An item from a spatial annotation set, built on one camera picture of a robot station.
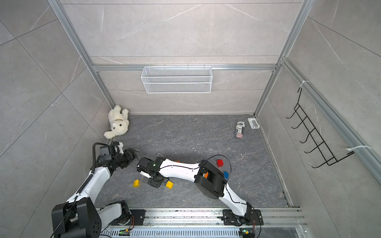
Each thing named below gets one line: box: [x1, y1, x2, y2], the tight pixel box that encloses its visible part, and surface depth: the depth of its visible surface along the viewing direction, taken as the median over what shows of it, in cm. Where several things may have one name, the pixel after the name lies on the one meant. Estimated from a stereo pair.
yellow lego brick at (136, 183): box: [132, 178, 140, 188], surface depth 85 cm
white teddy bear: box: [103, 104, 130, 140], surface depth 107 cm
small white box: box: [247, 117, 260, 130], surface depth 116 cm
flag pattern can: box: [234, 120, 246, 139], surface depth 109 cm
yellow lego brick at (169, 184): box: [165, 180, 175, 190], surface depth 83 cm
